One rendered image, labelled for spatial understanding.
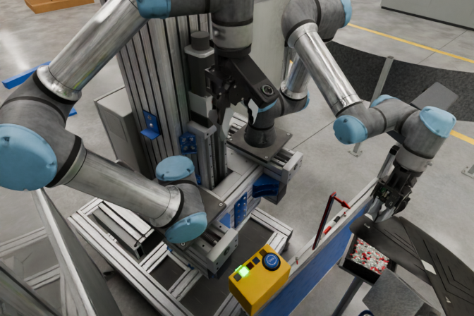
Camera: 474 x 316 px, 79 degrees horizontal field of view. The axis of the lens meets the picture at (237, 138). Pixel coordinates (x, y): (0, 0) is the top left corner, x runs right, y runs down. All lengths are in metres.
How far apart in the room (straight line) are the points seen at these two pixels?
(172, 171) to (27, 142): 0.41
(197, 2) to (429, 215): 2.49
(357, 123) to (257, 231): 1.36
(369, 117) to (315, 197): 1.75
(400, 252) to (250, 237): 1.18
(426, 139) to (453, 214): 2.06
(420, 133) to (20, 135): 0.82
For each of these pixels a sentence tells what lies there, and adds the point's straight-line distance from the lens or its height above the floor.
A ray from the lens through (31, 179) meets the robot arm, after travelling 0.63.
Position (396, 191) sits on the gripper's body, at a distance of 0.85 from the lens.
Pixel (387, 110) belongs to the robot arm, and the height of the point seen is 1.48.
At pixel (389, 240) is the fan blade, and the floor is 1.16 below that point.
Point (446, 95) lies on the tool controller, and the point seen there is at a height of 1.24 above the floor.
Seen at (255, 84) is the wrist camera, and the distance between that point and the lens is 0.53.
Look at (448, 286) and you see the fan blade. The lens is 0.67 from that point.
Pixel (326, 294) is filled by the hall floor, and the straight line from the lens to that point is 2.10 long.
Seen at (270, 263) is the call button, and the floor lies 1.08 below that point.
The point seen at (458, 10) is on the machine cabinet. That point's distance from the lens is 6.88.
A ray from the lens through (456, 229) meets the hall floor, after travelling 2.76.
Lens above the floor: 1.90
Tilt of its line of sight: 41 degrees down
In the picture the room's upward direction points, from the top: straight up
